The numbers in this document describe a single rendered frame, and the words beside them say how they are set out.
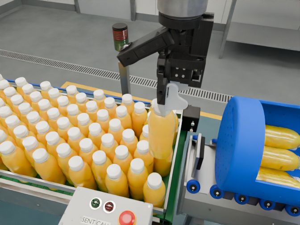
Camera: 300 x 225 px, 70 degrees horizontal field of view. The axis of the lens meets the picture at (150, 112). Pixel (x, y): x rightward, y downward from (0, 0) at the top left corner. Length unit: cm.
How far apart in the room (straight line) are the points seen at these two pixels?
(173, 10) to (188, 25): 3
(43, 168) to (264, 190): 62
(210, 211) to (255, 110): 39
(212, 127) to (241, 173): 166
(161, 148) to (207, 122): 174
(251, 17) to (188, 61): 367
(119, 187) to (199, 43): 46
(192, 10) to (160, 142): 31
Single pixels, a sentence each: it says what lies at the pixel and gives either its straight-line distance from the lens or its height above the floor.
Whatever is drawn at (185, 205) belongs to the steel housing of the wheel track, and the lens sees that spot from 81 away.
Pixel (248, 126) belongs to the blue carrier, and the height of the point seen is 122.
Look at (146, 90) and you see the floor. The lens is 256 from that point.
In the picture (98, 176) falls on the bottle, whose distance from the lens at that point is 70.
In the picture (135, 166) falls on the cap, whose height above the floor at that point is 108.
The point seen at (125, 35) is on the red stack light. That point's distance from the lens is 92.
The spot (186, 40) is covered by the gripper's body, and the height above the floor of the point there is 146.
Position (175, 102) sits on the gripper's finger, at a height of 134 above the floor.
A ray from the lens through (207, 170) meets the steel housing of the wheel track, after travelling 82.
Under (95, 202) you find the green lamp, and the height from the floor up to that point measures 111.
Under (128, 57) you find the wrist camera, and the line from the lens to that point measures 40.
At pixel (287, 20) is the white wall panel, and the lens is 410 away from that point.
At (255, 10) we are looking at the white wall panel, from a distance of 399.
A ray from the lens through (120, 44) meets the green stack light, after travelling 93.
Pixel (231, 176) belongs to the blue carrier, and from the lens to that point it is 60.
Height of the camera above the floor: 162
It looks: 45 degrees down
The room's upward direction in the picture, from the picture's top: straight up
